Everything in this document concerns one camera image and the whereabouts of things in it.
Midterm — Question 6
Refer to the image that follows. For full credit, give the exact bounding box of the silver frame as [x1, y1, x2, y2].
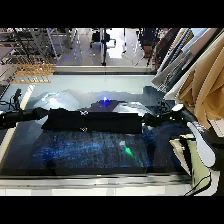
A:
[0, 173, 195, 197]

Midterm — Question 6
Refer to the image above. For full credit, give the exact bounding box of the pale green garment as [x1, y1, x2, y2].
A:
[169, 133, 214, 194]

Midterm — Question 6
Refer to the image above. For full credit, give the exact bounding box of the beige garment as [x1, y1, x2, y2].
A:
[175, 42, 224, 132]

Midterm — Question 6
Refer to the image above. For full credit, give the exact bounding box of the heap of clothes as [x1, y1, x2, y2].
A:
[150, 27, 224, 101]

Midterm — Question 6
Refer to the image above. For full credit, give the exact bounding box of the black cable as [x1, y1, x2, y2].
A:
[183, 169, 222, 197]

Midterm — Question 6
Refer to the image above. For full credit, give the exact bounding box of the black garment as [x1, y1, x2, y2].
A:
[41, 107, 145, 135]

